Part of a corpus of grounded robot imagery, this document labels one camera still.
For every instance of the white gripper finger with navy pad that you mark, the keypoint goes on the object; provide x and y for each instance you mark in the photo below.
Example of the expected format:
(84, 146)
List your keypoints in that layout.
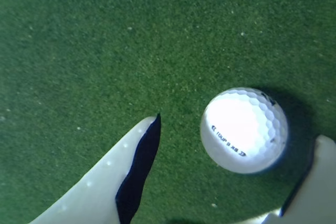
(317, 182)
(99, 182)

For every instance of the long green artificial turf mat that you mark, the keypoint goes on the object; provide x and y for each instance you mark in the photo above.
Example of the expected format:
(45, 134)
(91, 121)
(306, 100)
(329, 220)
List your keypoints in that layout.
(131, 37)

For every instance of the white golf ball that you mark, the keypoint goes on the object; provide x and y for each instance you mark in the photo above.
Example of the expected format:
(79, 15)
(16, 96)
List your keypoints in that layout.
(244, 130)

